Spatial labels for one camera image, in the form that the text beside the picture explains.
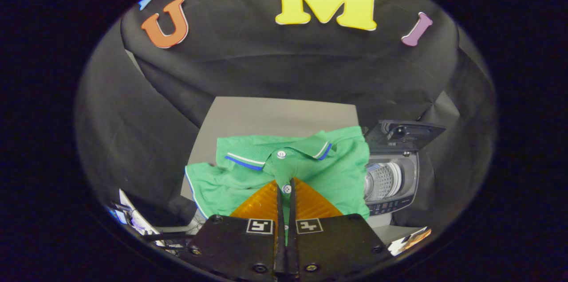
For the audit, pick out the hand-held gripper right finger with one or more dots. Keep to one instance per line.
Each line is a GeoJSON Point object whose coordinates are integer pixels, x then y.
{"type": "Point", "coordinates": [293, 229]}

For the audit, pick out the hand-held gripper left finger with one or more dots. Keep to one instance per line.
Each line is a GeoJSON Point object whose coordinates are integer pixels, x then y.
{"type": "Point", "coordinates": [280, 229]}

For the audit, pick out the green polo shirt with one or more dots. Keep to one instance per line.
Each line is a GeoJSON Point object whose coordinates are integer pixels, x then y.
{"type": "Point", "coordinates": [328, 171]}

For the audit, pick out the dark grey washing machine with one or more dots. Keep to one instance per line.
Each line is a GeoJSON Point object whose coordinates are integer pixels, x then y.
{"type": "Point", "coordinates": [395, 204]}

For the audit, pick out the dark washing machine lid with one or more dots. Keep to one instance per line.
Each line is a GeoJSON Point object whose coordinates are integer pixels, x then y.
{"type": "Point", "coordinates": [408, 133]}

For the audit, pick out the grey cabinet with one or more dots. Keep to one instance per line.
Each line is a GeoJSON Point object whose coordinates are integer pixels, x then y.
{"type": "Point", "coordinates": [275, 115]}

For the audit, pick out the printed card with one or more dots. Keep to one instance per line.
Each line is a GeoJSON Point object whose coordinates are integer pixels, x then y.
{"type": "Point", "coordinates": [410, 241]}

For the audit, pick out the black backdrop cloth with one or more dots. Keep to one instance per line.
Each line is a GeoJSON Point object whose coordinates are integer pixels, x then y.
{"type": "Point", "coordinates": [266, 64]}

